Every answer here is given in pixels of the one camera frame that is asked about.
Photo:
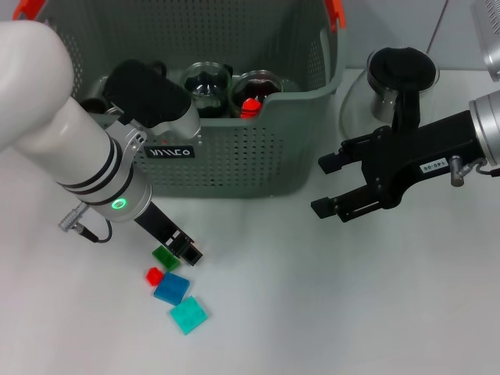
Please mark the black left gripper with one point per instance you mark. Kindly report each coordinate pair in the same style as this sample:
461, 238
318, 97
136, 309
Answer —
160, 226

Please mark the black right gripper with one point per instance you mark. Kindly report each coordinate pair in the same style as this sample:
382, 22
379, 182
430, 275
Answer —
410, 154

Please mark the bright red sloped brick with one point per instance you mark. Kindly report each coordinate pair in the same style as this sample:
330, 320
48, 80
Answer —
250, 108

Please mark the glass teacup with black holder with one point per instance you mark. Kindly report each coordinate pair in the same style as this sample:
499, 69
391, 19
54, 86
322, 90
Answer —
258, 84
205, 84

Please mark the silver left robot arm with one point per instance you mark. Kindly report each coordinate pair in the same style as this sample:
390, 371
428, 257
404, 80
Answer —
58, 129

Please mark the grey-green perforated storage bin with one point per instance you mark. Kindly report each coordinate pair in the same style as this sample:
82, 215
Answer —
254, 156

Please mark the green flat toy brick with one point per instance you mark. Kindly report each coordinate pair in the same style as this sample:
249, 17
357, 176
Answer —
164, 258

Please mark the small red toy brick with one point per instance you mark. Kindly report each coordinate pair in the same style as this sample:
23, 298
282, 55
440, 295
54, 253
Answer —
154, 276

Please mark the blue toy brick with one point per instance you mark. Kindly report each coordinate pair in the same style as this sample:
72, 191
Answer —
172, 290

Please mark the teal square toy brick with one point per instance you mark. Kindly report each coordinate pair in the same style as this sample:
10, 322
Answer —
188, 316

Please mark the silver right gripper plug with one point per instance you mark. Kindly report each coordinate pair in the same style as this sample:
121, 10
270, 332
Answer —
458, 172

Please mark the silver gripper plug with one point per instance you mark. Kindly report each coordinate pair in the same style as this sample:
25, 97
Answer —
70, 219
458, 172

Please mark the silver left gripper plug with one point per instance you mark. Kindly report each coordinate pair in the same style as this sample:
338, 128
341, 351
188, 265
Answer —
70, 219

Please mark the small black clay cup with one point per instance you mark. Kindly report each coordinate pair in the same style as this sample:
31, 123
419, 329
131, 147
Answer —
93, 104

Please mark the black clay teapot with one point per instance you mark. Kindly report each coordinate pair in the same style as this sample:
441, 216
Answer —
158, 68

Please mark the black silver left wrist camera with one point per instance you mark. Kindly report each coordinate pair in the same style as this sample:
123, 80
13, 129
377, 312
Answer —
148, 97

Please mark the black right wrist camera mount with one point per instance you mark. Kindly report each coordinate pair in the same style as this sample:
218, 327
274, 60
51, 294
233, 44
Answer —
490, 35

